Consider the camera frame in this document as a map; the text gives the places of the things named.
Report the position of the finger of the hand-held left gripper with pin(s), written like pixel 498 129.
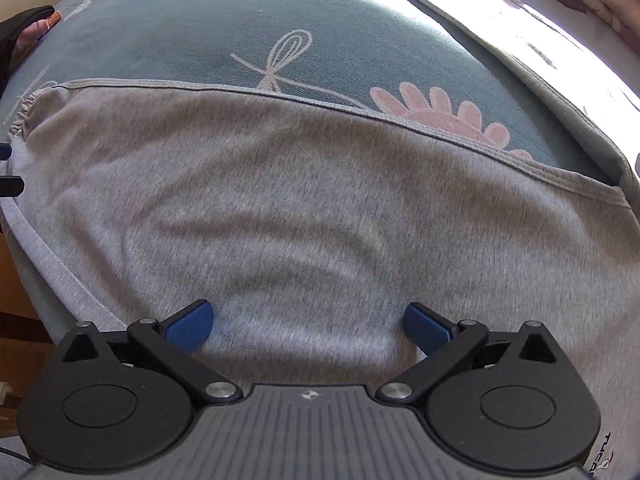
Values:
pixel 11 186
pixel 5 152

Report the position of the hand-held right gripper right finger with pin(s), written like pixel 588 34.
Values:
pixel 425 327

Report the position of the wooden bed frame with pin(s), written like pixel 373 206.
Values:
pixel 20 310

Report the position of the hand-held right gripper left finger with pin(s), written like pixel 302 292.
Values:
pixel 192 324

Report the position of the grey sweatpants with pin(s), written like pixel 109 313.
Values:
pixel 300 210

